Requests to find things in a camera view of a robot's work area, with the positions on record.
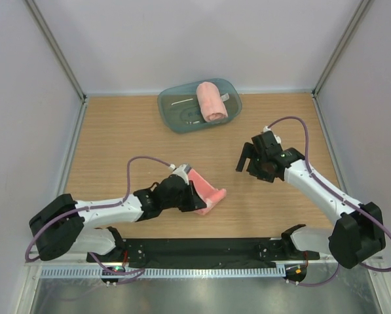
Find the long pink towel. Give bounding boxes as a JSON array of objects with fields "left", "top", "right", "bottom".
[{"left": 196, "top": 82, "right": 228, "bottom": 122}]

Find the teal translucent plastic bin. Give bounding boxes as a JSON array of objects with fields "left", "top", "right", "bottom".
[{"left": 157, "top": 78, "right": 242, "bottom": 133}]

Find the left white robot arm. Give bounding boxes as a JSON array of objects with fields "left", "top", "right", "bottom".
[{"left": 29, "top": 174, "right": 207, "bottom": 262}]

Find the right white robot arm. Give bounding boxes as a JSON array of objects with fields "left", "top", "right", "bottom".
[{"left": 236, "top": 130, "right": 386, "bottom": 269}]

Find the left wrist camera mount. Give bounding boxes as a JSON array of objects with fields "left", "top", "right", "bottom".
[{"left": 172, "top": 164, "right": 192, "bottom": 184}]

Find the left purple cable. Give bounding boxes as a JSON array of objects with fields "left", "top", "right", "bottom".
[{"left": 24, "top": 156, "right": 173, "bottom": 300}]

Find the slotted white cable duct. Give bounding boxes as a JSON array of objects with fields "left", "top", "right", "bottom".
[{"left": 40, "top": 264, "right": 286, "bottom": 279}]

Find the right aluminium frame post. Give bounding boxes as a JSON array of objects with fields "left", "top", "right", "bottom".
[{"left": 312, "top": 0, "right": 374, "bottom": 99}]

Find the aluminium frame post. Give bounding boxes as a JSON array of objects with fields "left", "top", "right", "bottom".
[
  {"left": 312, "top": 0, "right": 374, "bottom": 99},
  {"left": 23, "top": 0, "right": 86, "bottom": 103}
]

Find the left aluminium frame post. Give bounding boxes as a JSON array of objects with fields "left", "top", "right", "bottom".
[{"left": 23, "top": 0, "right": 86, "bottom": 103}]

